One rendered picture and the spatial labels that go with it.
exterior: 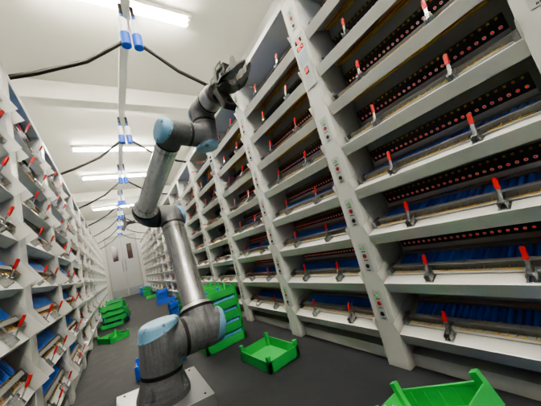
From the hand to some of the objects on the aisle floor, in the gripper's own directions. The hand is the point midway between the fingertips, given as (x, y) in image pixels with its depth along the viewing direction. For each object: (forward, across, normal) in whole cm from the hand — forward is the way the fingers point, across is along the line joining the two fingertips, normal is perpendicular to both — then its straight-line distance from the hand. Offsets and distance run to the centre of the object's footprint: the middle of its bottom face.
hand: (245, 66), depth 79 cm
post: (-71, +77, +116) cm, 156 cm away
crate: (-69, +41, +118) cm, 143 cm away
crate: (+20, +25, +110) cm, 114 cm away
